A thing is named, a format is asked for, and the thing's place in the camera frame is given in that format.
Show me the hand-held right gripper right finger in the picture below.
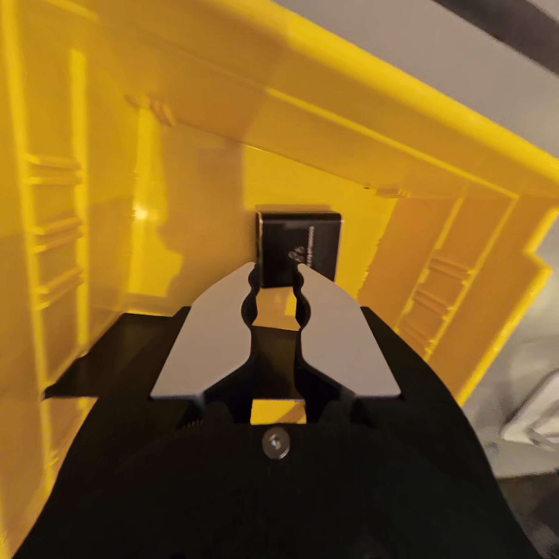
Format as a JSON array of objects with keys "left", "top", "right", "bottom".
[{"left": 293, "top": 263, "right": 402, "bottom": 399}]

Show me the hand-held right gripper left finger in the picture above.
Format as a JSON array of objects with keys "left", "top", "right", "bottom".
[{"left": 150, "top": 262, "right": 258, "bottom": 400}]

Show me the yellow plastic bin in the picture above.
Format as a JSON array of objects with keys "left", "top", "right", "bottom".
[{"left": 0, "top": 0, "right": 559, "bottom": 555}]

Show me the black ethernet port box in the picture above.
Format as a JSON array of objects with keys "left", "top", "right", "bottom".
[{"left": 255, "top": 211, "right": 343, "bottom": 289}]

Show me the white flat tray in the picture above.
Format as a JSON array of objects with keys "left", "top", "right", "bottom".
[{"left": 500, "top": 371, "right": 559, "bottom": 455}]

